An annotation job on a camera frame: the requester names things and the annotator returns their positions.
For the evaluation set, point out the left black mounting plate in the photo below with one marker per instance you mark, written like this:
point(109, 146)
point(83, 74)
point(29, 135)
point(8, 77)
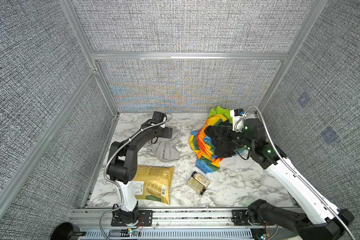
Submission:
point(123, 219)

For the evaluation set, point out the black round object bottom left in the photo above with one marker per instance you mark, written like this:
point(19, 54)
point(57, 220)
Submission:
point(67, 231)

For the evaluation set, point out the white slotted cable duct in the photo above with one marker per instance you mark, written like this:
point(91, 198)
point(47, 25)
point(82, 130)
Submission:
point(170, 234)

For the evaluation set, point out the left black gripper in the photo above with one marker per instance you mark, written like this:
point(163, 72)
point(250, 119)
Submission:
point(163, 134)

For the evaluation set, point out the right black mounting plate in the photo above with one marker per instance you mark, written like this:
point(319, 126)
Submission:
point(241, 218)

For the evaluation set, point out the rainbow coloured cloth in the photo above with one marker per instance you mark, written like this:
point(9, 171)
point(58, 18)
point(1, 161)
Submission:
point(202, 145)

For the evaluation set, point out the black mounting plate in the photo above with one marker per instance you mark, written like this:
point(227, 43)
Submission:
point(241, 218)
point(123, 219)

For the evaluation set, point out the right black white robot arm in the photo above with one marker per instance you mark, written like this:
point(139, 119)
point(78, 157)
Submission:
point(320, 219)

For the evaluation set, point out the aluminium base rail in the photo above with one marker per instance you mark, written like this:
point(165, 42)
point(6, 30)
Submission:
point(163, 218)

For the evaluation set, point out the black cloth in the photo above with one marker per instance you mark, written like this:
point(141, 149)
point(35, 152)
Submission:
point(224, 150)

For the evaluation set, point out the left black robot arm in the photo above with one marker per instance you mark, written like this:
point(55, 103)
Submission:
point(122, 166)

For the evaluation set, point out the yellow snack bag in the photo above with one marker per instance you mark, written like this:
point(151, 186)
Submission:
point(153, 183)

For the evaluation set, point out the grey cloth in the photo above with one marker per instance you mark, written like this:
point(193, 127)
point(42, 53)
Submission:
point(165, 149)

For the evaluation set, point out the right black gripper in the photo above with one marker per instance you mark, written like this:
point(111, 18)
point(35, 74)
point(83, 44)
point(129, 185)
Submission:
point(229, 131)

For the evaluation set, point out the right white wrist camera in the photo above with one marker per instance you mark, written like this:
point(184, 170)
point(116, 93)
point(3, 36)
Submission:
point(238, 116)

